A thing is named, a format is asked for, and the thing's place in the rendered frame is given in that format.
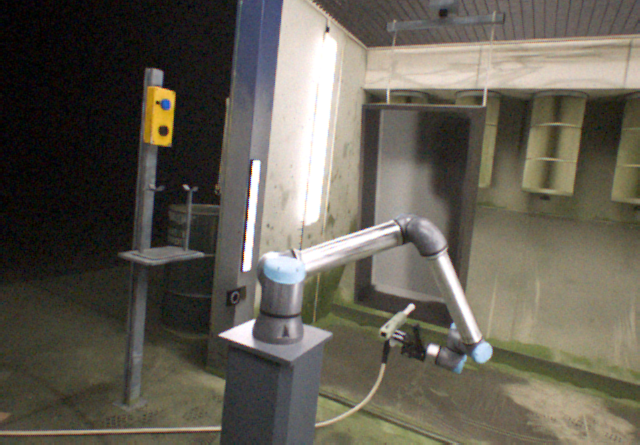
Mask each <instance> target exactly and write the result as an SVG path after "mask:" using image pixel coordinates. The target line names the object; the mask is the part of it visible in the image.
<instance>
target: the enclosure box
mask: <svg viewBox="0 0 640 445"><path fill-rule="evenodd" d="M487 109H488V106H457V105H420V104H362V113H361V138H360V162H359V186H358V210H357V232H359V231H362V230H365V229H368V228H371V227H374V226H377V225H380V224H383V223H386V222H389V221H391V220H393V219H395V218H396V217H397V216H399V215H401V214H404V213H412V214H415V215H418V216H421V217H425V218H428V219H429V220H431V221H432V222H433V223H434V224H435V225H436V226H437V227H438V229H439V230H440V231H441V233H442V234H443V236H444V237H445V239H446V241H447V244H448V248H447V250H446V251H447V254H448V256H449V258H450V261H451V263H452V265H453V268H454V270H455V272H456V275H457V277H458V279H459V282H460V284H461V286H462V289H463V291H464V294H465V296H466V288H467V280H468V271H469V262H470V254H471V245H472V237H473V228H474V220H475V211H476V203H477V194H478V185H479V177H480V169H481V161H482V152H483V144H484V135H485V127H486V118H487ZM354 304H357V305H361V306H365V307H369V308H372V309H376V310H380V311H384V312H388V313H391V314H395V315H396V314H397V313H398V312H400V311H401V312H404V311H405V310H406V309H407V308H408V306H409V305H410V304H413V305H414V306H415V308H414V309H413V310H411V311H410V312H409V313H408V314H407V318H410V319H414V320H418V321H421V322H425V323H429V324H433V325H437V326H440V327H444V328H448V329H450V328H451V326H452V324H453V323H454V321H453V318H452V316H451V314H450V312H449V309H448V307H447V305H446V302H445V300H444V298H443V296H442V293H441V291H440V289H439V286H438V284H437V282H436V280H435V277H434V275H433V273H432V270H431V268H430V266H429V264H428V261H427V259H426V258H424V257H422V256H421V255H420V253H419V250H418V249H417V247H416V246H415V245H414V243H412V242H410V243H407V244H404V245H401V246H396V247H393V248H391V249H388V250H385V251H382V252H379V253H376V254H373V255H370V256H367V257H364V258H361V259H359V260H356V261H355V284H354Z"/></svg>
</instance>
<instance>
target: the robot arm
mask: <svg viewBox="0 0 640 445"><path fill-rule="evenodd" d="M410 242H412V243H414V245H415V246H416V247H417V249H418V250H419V253H420V255H421V256H422V257H424V258H426V259H427V261H428V264H429V266H430V268H431V270H432V273H433V275H434V277H435V280H436V282H437V284H438V286H439V289H440V291H441V293H442V296H443V298H444V300H445V302H446V305H447V307H448V309H449V312H450V314H451V316H452V318H453V321H454V323H453V324H452V326H451V328H450V332H449V336H448V339H447V343H446V346H445V347H443V346H440V345H437V344H435V343H431V344H429V343H427V345H426V346H425V341H424V338H423V335H422V331H421V327H420V324H419V322H416V323H414V324H413V325H412V329H413V331H414V335H415V336H413V335H411V334H409V333H406V332H403V331H398V330H396V332H395V334H393V335H392V338H391V337H390V345H391V346H395V345H396V344H399V345H401V344H403V345H402V349H401V355H404V354H405V353H407V354H409V355H408V356H406V355H404V356H406V357H408V358H412V357H413V358H415V359H417V360H420V361H422V362H424V361H425V359H426V361H427V362H429V363H432V364H434V365H437V366H439V367H442V368H444V369H446V370H449V371H451V372H454V373H456V374H461V372H462V370H463V367H464V365H465V362H466V360H467V356H466V355H465V353H466V354H467V355H468V356H470V357H471V358H472V359H473V360H474V361H475V362H477V363H484V362H486V361H487V360H488V359H489V358H490V356H491V353H492V350H491V347H490V346H489V344H488V343H485V341H484V339H483V334H482V332H481V331H480V329H479V326H478V324H477V322H476V319H475V317H474V315H473V312H472V310H471V308H470V305H469V303H468V301H467V298H466V296H465V294H464V291H463V289H462V286H461V284H460V282H459V279H458V277H457V275H456V272H455V270H454V268H453V265H452V263H451V261H450V258H449V256H448V254H447V251H446V250H447V248H448V244H447V241H446V239H445V237H444V236H443V234H442V233H441V231H440V230H439V229H438V227H437V226H436V225H435V224H434V223H433V222H432V221H431V220H429V219H428V218H425V217H421V216H418V215H415V214H412V213H404V214H401V215H399V216H397V217H396V218H395V219H393V220H391V221H389V222H386V223H383V224H380V225H377V226H374V227H371V228H368V229H365V230H362V231H359V232H356V233H353V234H350V235H347V236H344V237H341V238H338V239H335V240H332V241H329V242H326V243H323V244H319V245H316V246H313V247H310V248H307V249H304V250H301V251H298V250H296V249H294V248H292V249H288V250H285V251H282V252H279V251H271V252H268V253H266V254H264V255H263V256H262V257H261V258H260V260H259V261H258V264H257V268H256V276H257V279H258V281H259V284H260V286H261V300H260V310H259V314H258V316H257V318H256V320H255V322H254V324H253V327H252V335H253V337H254V338H255V339H257V340H259V341H261V342H264V343H268V344H274V345H290V344H295V343H298V342H300V341H301V340H302V339H303V338H304V328H303V324H302V320H301V305H302V295H303V286H304V283H305V281H306V279H307V277H309V276H312V275H315V274H318V273H321V272H324V271H326V270H329V269H332V268H335V267H338V266H341V265H344V264H347V263H350V262H353V261H356V260H359V259H361V258H364V257H367V256H370V255H373V254H376V253H379V252H382V251H385V250H388V249H391V248H393V247H396V246H401V245H404V244H407V243H410ZM403 353H404V354H403Z"/></svg>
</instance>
